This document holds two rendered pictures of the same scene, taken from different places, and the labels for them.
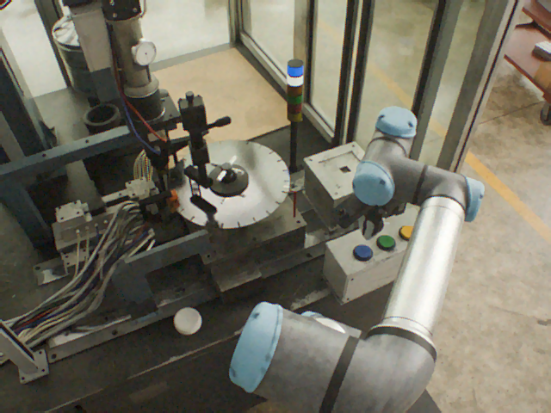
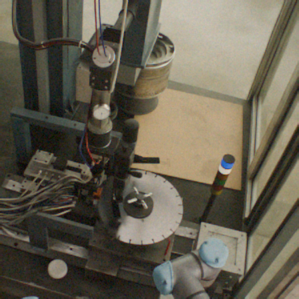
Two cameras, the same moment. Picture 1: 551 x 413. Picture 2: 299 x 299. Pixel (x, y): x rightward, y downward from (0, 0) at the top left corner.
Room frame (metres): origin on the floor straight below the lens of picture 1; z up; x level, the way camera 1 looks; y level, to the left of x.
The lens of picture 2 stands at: (0.10, -0.31, 2.24)
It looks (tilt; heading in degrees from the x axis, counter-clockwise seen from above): 48 degrees down; 29
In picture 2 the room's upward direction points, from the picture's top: 11 degrees clockwise
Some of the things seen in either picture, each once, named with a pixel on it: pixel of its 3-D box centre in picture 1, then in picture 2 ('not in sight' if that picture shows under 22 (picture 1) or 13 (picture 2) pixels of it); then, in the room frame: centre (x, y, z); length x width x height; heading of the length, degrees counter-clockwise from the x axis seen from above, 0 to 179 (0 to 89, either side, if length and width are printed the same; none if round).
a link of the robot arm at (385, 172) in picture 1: (387, 175); (180, 279); (0.59, -0.21, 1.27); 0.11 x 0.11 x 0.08; 64
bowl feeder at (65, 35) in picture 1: (108, 67); (139, 74); (1.52, 0.59, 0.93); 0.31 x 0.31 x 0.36
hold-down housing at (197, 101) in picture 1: (195, 129); (122, 166); (0.84, 0.17, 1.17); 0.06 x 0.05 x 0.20; 105
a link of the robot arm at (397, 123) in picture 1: (393, 138); (209, 259); (0.68, -0.23, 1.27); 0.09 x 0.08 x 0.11; 154
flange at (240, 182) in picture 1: (227, 176); (139, 203); (0.89, 0.12, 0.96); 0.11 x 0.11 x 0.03
